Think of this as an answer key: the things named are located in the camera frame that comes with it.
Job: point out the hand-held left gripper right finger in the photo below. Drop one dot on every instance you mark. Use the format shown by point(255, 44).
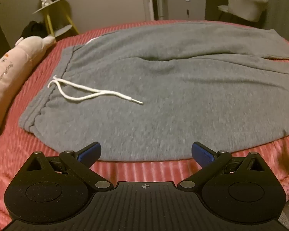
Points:
point(202, 152)

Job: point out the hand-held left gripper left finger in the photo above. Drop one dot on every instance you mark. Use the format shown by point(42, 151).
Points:
point(90, 152)

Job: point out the grey sweatpants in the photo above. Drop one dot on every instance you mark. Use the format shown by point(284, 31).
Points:
point(173, 91)

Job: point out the red ribbed bed blanket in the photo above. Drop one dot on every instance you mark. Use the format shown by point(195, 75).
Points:
point(21, 96)

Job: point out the pink plush pillow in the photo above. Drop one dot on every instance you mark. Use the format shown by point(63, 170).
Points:
point(9, 77)

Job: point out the white armchair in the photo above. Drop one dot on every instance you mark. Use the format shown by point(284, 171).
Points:
point(245, 4)

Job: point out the dark cloth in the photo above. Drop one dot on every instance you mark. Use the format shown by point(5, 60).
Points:
point(35, 31)

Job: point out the grey cabinet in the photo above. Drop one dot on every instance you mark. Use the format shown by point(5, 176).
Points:
point(183, 6)

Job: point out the yellow side table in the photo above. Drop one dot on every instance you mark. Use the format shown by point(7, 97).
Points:
point(53, 7)

